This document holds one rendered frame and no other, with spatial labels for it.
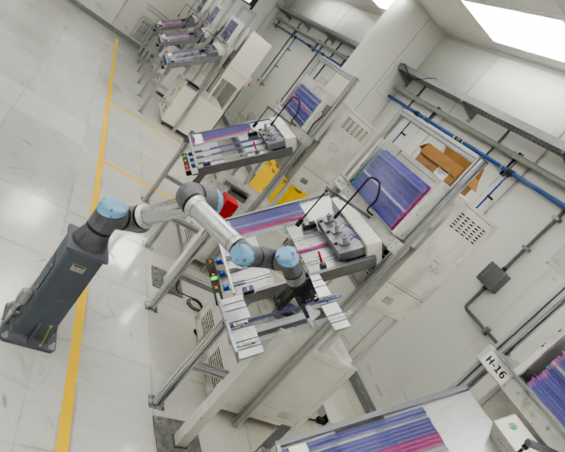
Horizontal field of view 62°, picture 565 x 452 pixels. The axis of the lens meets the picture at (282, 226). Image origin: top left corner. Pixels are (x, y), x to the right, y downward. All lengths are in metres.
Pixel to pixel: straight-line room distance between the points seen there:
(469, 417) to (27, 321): 1.85
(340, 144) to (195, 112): 3.42
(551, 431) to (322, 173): 2.53
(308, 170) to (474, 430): 2.37
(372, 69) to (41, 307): 4.24
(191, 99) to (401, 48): 2.81
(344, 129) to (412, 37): 2.26
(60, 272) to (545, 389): 1.87
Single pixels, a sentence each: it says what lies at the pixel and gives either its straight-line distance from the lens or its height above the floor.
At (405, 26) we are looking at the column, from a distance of 5.58.
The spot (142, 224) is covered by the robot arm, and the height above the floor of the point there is 0.75.
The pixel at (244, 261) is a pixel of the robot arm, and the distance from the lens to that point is 1.59.
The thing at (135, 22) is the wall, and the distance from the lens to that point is 10.58.
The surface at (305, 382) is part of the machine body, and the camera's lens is 2.77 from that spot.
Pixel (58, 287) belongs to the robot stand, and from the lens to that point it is 2.28.
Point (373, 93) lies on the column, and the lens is 5.60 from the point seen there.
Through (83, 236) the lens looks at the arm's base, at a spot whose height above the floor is 0.59.
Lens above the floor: 1.67
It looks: 15 degrees down
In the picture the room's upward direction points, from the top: 40 degrees clockwise
